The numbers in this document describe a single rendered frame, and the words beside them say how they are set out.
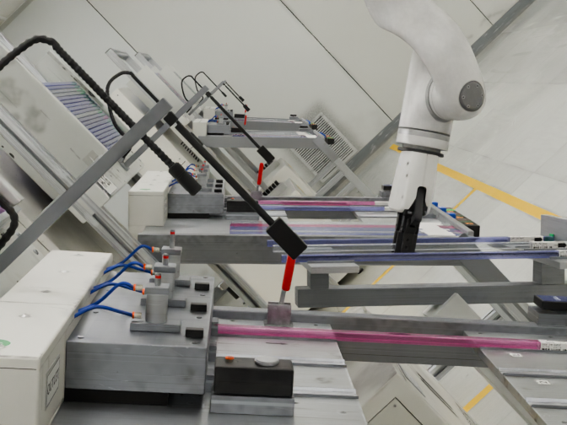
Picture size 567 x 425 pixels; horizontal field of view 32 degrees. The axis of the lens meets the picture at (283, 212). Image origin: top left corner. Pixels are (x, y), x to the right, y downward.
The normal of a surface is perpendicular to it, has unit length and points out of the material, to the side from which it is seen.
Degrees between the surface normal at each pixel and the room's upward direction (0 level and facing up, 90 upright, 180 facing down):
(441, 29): 69
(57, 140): 90
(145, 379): 90
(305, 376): 47
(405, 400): 90
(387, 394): 90
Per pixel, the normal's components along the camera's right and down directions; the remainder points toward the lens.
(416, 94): -0.83, -0.11
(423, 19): -0.01, -0.55
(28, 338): 0.07, -0.99
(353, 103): 0.04, 0.14
